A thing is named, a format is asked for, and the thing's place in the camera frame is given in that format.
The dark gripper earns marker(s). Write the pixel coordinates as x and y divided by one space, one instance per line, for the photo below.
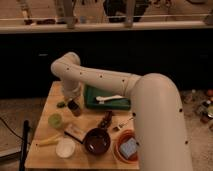
74 108

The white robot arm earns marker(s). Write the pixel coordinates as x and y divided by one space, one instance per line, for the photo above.
159 123

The small green object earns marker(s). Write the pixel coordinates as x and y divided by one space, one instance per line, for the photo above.
61 104

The green tray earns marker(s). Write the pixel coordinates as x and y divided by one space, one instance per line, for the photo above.
90 93

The green cup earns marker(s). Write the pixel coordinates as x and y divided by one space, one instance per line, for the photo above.
55 121

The white spoon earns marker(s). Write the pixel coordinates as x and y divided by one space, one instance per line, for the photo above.
107 98

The brown wooden block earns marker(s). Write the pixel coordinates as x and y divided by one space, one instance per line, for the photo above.
75 132

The dark brown object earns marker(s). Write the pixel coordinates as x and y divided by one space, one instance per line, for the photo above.
106 121

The dark brown pan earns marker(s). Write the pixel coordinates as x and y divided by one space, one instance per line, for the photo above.
96 141

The metal fork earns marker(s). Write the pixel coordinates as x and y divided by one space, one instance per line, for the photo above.
121 125

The black pole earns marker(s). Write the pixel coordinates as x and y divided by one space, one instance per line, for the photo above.
24 145

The orange bowl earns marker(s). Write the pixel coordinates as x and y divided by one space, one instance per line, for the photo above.
123 137

